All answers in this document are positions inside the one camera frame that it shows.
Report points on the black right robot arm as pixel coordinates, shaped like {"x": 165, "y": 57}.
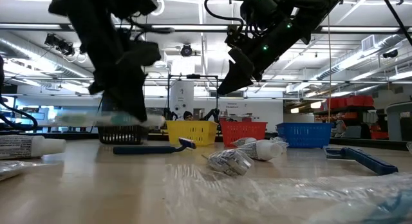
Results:
{"x": 322, "y": 2}

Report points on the black ceiling device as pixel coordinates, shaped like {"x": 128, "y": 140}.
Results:
{"x": 390, "y": 53}

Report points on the person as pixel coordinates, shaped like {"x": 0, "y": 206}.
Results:
{"x": 188, "y": 115}

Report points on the black overhead camera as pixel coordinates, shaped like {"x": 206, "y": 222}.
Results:
{"x": 186, "y": 51}

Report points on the shelf with red bins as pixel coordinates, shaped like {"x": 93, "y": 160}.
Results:
{"x": 351, "y": 101}

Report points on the black plastic basket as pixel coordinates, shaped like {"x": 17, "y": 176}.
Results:
{"x": 122, "y": 135}

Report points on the blue plastic basket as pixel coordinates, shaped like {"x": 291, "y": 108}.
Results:
{"x": 304, "y": 135}

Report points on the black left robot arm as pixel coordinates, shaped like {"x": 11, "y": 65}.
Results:
{"x": 93, "y": 34}

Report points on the silver ventilation duct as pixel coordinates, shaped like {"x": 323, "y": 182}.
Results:
{"x": 351, "y": 61}
{"x": 38, "y": 58}

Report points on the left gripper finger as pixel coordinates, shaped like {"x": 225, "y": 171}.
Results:
{"x": 140, "y": 95}
{"x": 127, "y": 98}

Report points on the packaged silver nail clipper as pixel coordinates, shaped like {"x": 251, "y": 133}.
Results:
{"x": 230, "y": 162}
{"x": 9, "y": 172}

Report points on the yellow plastic basket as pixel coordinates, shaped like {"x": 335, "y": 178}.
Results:
{"x": 193, "y": 132}

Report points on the clear plastic bag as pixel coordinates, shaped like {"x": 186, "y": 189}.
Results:
{"x": 289, "y": 198}

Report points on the small white toothpaste tube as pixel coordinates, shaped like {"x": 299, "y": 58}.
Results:
{"x": 25, "y": 146}
{"x": 244, "y": 141}
{"x": 264, "y": 150}

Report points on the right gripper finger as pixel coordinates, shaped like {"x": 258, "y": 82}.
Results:
{"x": 238, "y": 79}
{"x": 241, "y": 61}

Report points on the black diagonal strut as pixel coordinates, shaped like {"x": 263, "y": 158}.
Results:
{"x": 396, "y": 18}

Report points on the red plastic basket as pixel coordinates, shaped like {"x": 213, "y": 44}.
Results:
{"x": 244, "y": 130}

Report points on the dark blue disposable razor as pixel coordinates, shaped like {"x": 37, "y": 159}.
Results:
{"x": 367, "y": 161}
{"x": 145, "y": 150}

